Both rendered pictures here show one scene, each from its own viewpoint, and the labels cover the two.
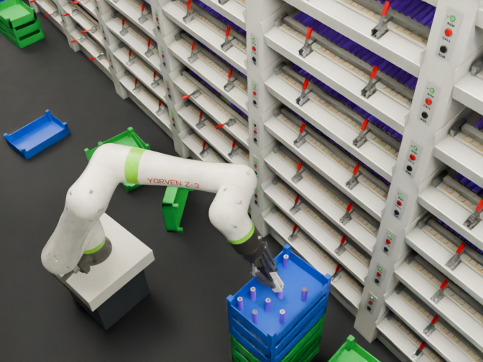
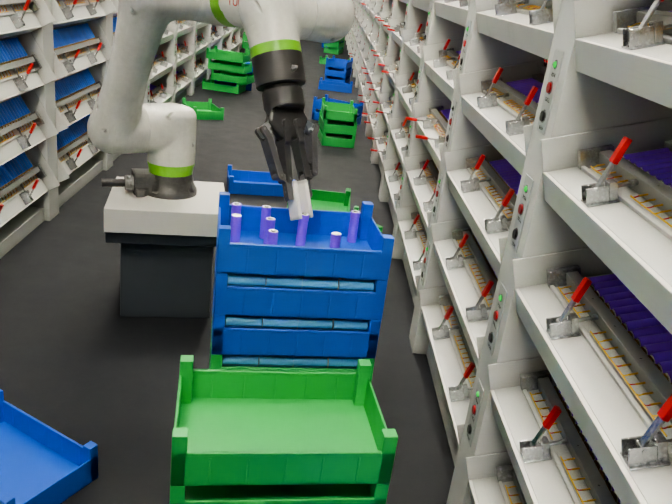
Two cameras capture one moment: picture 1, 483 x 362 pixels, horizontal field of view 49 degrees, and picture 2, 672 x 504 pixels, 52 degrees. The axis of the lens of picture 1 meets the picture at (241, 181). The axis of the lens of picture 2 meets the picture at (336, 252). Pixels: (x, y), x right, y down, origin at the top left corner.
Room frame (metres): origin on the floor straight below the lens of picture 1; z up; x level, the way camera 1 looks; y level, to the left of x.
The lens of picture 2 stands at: (-0.02, -0.80, 0.97)
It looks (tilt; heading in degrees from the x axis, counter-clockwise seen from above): 22 degrees down; 33
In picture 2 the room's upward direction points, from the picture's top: 7 degrees clockwise
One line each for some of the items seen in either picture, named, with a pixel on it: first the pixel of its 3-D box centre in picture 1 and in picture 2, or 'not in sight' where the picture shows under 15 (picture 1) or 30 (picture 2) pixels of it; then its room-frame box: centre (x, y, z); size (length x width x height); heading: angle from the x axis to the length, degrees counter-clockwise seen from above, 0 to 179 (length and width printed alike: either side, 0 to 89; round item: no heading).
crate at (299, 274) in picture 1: (279, 293); (300, 234); (0.94, -0.11, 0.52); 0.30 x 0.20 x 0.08; 134
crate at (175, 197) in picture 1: (178, 196); not in sight; (1.77, 0.32, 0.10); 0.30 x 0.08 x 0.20; 171
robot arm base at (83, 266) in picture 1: (82, 256); (150, 181); (1.23, 0.64, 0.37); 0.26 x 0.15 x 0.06; 147
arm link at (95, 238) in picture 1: (82, 228); (167, 138); (1.27, 0.61, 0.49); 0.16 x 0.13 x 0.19; 163
